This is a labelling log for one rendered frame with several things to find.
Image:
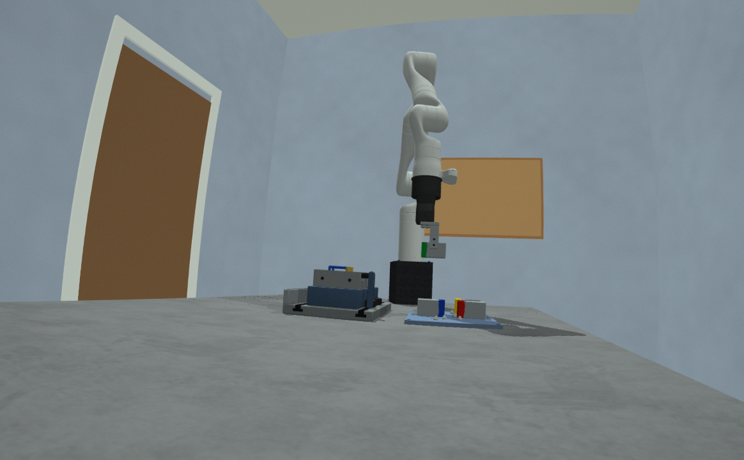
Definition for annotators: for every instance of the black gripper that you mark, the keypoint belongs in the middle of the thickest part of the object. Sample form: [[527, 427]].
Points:
[[426, 189]]

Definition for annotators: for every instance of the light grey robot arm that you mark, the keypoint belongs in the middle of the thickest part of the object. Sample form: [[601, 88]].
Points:
[[415, 143]]

